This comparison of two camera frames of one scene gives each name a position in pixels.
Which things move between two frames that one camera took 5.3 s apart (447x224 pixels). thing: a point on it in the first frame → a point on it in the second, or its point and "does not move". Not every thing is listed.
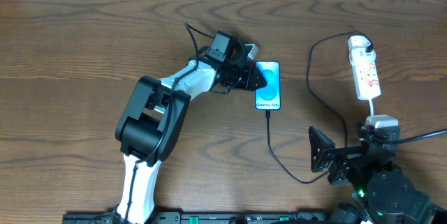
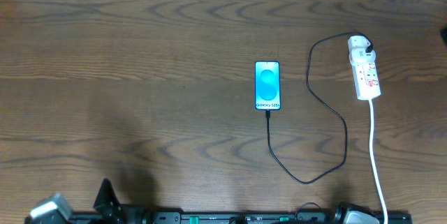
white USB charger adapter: (358, 56) does not move
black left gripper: (247, 78) → (105, 203)
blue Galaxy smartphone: (269, 98) does not move
